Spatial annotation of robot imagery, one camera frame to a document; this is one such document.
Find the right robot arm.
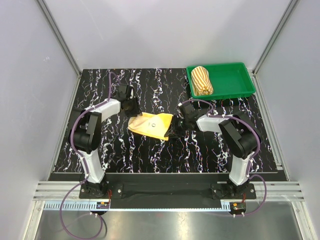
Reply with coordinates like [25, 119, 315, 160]
[164, 102, 261, 200]

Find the aluminium frame rail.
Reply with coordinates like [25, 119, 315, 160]
[33, 181, 304, 212]

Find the connector box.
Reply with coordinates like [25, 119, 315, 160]
[96, 201, 110, 211]
[229, 202, 247, 217]

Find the right connector box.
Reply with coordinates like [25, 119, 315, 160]
[229, 202, 247, 217]

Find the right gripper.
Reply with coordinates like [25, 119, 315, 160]
[164, 115, 189, 140]

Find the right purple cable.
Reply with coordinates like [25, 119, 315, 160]
[182, 99, 267, 217]

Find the left connector box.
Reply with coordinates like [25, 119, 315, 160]
[96, 201, 110, 211]

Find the yellow chick towel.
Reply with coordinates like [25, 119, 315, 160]
[127, 112, 174, 141]

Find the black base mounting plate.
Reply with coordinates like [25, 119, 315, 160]
[79, 173, 257, 211]

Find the green plastic tray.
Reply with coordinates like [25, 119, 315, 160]
[186, 62, 256, 101]

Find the orange striped towel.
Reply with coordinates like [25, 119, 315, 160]
[190, 66, 214, 96]

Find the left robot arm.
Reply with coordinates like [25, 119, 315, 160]
[67, 84, 142, 198]

